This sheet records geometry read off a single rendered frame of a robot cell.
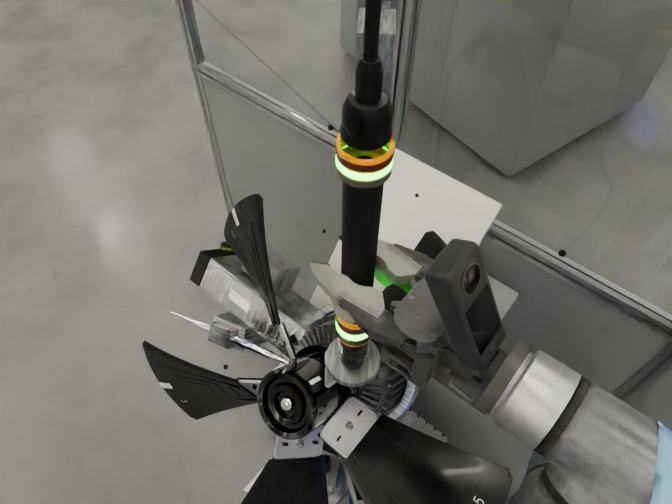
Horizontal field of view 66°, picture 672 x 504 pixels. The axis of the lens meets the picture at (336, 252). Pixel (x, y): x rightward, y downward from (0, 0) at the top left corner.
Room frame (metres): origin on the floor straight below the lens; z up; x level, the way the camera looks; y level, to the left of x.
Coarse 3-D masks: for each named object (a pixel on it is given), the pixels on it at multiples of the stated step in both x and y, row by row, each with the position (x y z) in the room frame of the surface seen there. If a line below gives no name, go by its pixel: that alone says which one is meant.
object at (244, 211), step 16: (240, 208) 0.61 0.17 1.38; (256, 208) 0.57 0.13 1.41; (240, 224) 0.60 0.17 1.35; (256, 224) 0.56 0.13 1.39; (240, 240) 0.59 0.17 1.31; (256, 240) 0.54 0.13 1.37; (240, 256) 0.60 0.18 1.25; (256, 256) 0.53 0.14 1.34; (256, 272) 0.52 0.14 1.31; (272, 288) 0.47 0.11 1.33; (272, 304) 0.46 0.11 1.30; (272, 320) 0.47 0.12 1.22
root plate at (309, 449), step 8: (312, 432) 0.30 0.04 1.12; (280, 440) 0.29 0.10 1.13; (288, 440) 0.29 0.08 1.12; (296, 440) 0.29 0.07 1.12; (304, 440) 0.29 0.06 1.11; (312, 440) 0.29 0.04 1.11; (320, 440) 0.29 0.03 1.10; (280, 448) 0.28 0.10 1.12; (288, 448) 0.28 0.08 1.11; (296, 448) 0.28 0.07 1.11; (304, 448) 0.28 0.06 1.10; (312, 448) 0.28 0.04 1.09; (320, 448) 0.28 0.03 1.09; (280, 456) 0.27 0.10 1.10; (288, 456) 0.27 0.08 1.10; (296, 456) 0.27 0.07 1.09; (304, 456) 0.27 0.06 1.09; (312, 456) 0.27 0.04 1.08
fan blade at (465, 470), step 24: (384, 432) 0.28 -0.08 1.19; (408, 432) 0.28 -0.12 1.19; (360, 456) 0.24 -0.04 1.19; (384, 456) 0.24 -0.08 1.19; (408, 456) 0.24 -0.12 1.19; (432, 456) 0.24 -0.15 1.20; (456, 456) 0.24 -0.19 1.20; (360, 480) 0.21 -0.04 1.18; (384, 480) 0.21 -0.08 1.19; (408, 480) 0.21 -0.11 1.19; (432, 480) 0.20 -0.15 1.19; (456, 480) 0.20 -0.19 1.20; (480, 480) 0.20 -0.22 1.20; (504, 480) 0.20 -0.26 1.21
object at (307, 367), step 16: (304, 352) 0.43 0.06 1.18; (320, 352) 0.42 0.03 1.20; (288, 368) 0.36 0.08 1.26; (304, 368) 0.37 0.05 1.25; (320, 368) 0.37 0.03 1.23; (272, 384) 0.35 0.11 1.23; (288, 384) 0.34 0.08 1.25; (304, 384) 0.33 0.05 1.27; (320, 384) 0.34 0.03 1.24; (272, 400) 0.32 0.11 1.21; (304, 400) 0.32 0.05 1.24; (320, 400) 0.31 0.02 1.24; (336, 400) 0.33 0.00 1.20; (272, 416) 0.31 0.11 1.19; (288, 416) 0.30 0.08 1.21; (304, 416) 0.30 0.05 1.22; (320, 416) 0.29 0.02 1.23; (288, 432) 0.28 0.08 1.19; (304, 432) 0.27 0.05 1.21
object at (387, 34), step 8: (360, 8) 0.95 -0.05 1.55; (384, 8) 0.95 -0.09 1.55; (360, 16) 0.92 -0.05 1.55; (384, 16) 0.92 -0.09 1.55; (392, 16) 0.92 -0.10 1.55; (360, 24) 0.90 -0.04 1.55; (384, 24) 0.90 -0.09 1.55; (392, 24) 0.90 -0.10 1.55; (360, 32) 0.87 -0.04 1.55; (384, 32) 0.87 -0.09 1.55; (392, 32) 0.87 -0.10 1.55; (360, 40) 0.87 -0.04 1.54; (384, 40) 0.86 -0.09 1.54; (392, 40) 0.86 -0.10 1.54; (360, 48) 0.87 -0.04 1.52; (384, 48) 0.86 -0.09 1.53; (392, 48) 0.86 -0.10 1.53; (384, 56) 0.86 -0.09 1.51; (392, 56) 0.86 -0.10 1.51; (384, 64) 0.86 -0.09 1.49; (392, 64) 0.86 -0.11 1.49
